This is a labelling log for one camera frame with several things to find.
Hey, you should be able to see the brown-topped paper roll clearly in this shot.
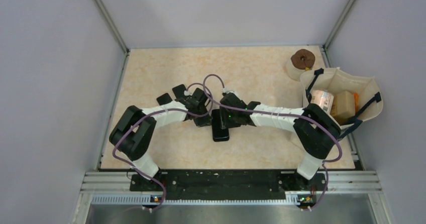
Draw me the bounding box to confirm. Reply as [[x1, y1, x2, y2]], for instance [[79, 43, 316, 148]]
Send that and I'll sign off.
[[285, 49, 316, 81]]

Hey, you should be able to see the white-edged black phone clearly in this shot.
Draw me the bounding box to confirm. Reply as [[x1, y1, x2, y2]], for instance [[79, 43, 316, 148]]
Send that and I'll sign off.
[[156, 93, 173, 105]]

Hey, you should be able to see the orange item in bag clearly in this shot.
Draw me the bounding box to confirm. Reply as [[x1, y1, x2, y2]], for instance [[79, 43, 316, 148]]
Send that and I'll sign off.
[[352, 92, 359, 113]]

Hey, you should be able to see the brown cardboard box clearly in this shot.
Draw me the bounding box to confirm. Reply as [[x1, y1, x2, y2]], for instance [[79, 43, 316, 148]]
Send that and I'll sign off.
[[330, 91, 355, 121]]

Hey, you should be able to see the blue-edged black phone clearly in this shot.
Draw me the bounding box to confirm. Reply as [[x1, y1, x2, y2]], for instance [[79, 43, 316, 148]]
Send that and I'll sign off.
[[211, 108, 230, 142]]

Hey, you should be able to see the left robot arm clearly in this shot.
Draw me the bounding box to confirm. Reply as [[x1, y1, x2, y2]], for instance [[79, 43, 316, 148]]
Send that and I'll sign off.
[[109, 84, 211, 190]]

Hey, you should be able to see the pink patterned roll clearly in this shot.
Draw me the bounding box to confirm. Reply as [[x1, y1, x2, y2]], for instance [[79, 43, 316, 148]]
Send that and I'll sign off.
[[310, 90, 334, 113]]

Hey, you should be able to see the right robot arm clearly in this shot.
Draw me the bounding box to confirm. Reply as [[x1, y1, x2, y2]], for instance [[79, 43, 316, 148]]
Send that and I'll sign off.
[[219, 93, 341, 190]]

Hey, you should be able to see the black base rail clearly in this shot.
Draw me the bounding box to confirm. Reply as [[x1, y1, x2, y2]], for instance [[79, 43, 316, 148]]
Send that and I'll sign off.
[[130, 169, 326, 200]]

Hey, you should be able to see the aluminium frame rail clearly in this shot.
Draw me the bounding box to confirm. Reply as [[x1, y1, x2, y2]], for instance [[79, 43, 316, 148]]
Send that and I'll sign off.
[[72, 169, 394, 223]]

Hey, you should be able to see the cream canvas tote bag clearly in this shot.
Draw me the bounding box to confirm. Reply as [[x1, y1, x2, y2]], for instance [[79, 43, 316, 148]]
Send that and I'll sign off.
[[297, 68, 384, 140]]

